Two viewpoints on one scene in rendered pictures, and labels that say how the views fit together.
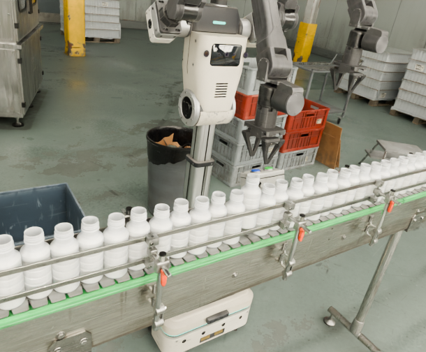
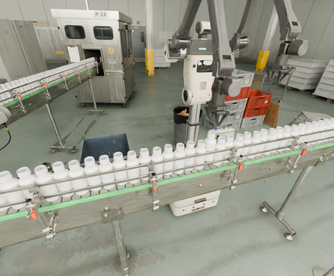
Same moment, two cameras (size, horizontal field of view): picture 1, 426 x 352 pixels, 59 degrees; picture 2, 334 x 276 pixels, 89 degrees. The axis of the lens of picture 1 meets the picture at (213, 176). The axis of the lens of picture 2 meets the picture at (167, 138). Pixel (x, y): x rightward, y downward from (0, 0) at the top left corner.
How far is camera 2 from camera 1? 24 cm
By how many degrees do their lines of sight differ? 16
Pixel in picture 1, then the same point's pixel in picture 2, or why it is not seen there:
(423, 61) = not seen: outside the picture
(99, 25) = (161, 61)
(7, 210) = (100, 144)
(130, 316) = (142, 202)
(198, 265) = (178, 179)
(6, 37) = (118, 68)
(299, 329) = (245, 211)
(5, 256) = (74, 171)
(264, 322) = (226, 205)
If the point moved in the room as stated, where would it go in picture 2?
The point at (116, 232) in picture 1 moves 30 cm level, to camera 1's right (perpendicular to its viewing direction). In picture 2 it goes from (131, 161) to (199, 177)
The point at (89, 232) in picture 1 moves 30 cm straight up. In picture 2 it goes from (117, 160) to (105, 91)
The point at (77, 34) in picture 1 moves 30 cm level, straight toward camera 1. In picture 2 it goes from (150, 65) to (150, 67)
